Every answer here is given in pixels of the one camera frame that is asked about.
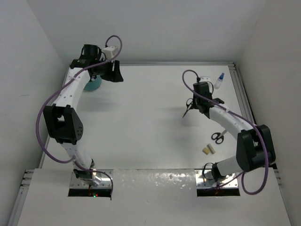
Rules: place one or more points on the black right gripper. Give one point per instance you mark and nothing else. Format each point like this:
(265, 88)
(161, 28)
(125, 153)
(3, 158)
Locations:
(194, 105)

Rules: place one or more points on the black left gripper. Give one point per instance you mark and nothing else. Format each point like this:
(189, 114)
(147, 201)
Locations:
(113, 76)

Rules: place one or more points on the small black handled scissors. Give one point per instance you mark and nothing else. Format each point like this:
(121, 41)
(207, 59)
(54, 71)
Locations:
(189, 105)

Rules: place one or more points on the large black handled scissors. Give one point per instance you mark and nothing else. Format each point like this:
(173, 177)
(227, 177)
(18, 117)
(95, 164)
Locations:
(218, 137)

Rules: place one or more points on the white eraser block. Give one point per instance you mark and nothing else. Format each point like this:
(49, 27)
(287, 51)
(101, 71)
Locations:
(211, 149)

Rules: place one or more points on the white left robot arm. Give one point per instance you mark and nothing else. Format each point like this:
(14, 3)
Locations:
(62, 121)

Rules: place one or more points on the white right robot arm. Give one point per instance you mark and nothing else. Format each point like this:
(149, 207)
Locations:
(254, 143)

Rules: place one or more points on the teal round organizer container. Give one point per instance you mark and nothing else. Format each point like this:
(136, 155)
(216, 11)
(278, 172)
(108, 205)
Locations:
(93, 85)

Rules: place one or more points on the small blue cap bottle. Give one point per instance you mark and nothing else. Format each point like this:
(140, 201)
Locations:
(219, 81)

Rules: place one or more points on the yellow eraser block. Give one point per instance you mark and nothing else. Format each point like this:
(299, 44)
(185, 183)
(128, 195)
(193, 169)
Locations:
(206, 151)

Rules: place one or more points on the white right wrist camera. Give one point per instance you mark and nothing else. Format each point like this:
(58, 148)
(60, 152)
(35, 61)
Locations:
(205, 79)

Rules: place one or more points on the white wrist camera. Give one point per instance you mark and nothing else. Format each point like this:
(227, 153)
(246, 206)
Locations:
(205, 79)
(110, 51)

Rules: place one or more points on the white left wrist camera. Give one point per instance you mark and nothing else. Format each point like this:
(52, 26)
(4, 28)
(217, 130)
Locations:
(110, 51)

